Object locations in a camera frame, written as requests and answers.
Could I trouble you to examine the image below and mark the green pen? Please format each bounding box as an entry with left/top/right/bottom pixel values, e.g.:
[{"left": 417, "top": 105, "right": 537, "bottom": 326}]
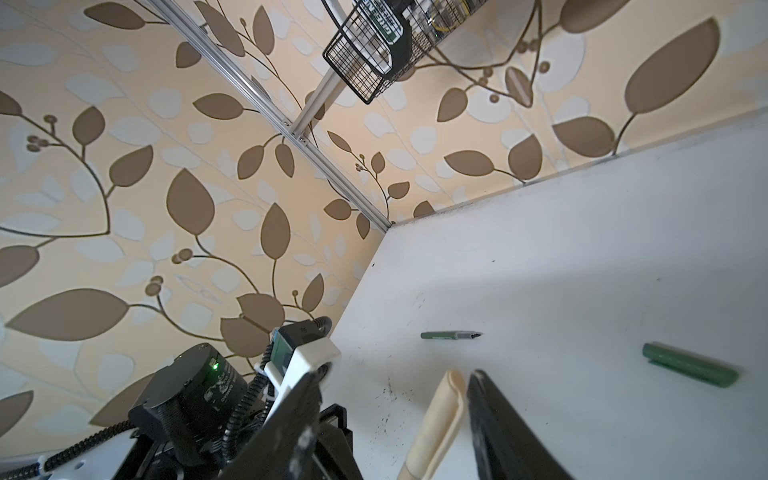
[{"left": 420, "top": 330, "right": 482, "bottom": 340}]

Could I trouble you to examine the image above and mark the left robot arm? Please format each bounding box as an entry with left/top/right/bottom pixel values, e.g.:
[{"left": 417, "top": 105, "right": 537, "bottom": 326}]
[{"left": 1, "top": 329, "right": 362, "bottom": 479}]

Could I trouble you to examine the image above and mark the rear wire basket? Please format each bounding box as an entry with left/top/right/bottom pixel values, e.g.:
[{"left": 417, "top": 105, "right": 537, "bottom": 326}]
[{"left": 323, "top": 0, "right": 484, "bottom": 104}]

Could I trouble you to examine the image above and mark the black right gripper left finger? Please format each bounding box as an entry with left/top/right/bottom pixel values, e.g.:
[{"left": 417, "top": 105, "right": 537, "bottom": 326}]
[{"left": 219, "top": 373, "right": 321, "bottom": 479}]

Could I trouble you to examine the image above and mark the aluminium frame post left rear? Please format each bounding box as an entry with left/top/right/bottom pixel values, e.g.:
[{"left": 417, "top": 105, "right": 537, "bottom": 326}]
[{"left": 149, "top": 1, "right": 392, "bottom": 233}]

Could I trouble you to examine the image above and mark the green pen cap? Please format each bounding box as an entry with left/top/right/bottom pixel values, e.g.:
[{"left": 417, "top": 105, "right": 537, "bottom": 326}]
[{"left": 642, "top": 343, "right": 740, "bottom": 388}]

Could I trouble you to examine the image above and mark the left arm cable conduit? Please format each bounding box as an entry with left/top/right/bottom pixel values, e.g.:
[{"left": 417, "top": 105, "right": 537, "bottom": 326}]
[{"left": 0, "top": 359, "right": 274, "bottom": 480}]

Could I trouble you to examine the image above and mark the beige pen cap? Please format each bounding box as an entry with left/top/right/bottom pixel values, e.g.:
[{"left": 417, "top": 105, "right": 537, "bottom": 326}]
[{"left": 397, "top": 370, "right": 468, "bottom": 480}]

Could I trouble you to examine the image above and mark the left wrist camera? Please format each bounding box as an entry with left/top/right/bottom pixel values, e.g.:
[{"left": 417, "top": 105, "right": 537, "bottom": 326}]
[{"left": 262, "top": 316, "right": 341, "bottom": 418}]

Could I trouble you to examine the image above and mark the black tool in basket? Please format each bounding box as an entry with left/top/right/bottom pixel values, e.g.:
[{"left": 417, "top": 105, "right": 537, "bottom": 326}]
[{"left": 359, "top": 0, "right": 475, "bottom": 82}]

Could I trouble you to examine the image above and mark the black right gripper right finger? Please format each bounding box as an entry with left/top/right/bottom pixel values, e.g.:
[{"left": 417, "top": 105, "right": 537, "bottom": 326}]
[{"left": 467, "top": 370, "right": 571, "bottom": 479}]

